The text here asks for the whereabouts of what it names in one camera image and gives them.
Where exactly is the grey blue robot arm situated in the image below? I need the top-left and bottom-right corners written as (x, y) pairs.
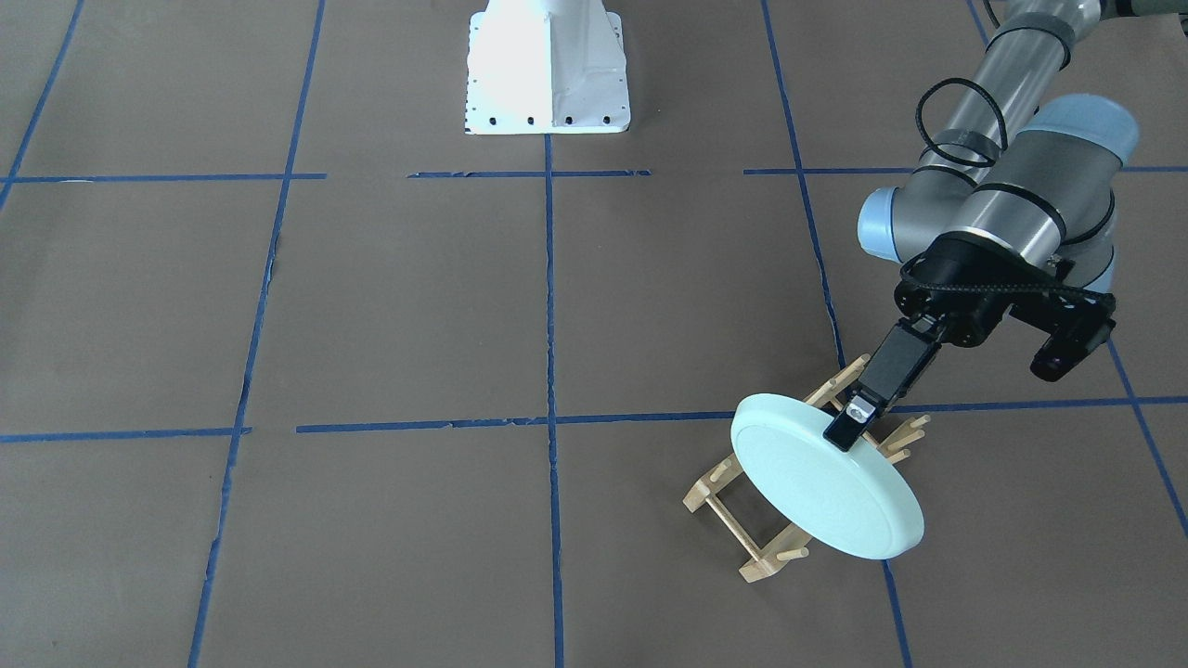
top-left (822, 1), bottom-right (1184, 450)

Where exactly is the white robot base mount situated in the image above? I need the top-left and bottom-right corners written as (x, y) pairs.
top-left (465, 1), bottom-right (632, 136)

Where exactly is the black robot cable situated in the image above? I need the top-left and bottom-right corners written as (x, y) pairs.
top-left (914, 78), bottom-right (1010, 170)

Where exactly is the light green plate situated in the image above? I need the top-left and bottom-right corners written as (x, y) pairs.
top-left (729, 393), bottom-right (925, 559)

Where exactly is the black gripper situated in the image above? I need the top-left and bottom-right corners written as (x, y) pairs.
top-left (823, 234), bottom-right (1068, 452)

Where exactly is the wooden plate rack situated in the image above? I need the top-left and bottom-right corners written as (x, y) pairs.
top-left (683, 355), bottom-right (930, 582)

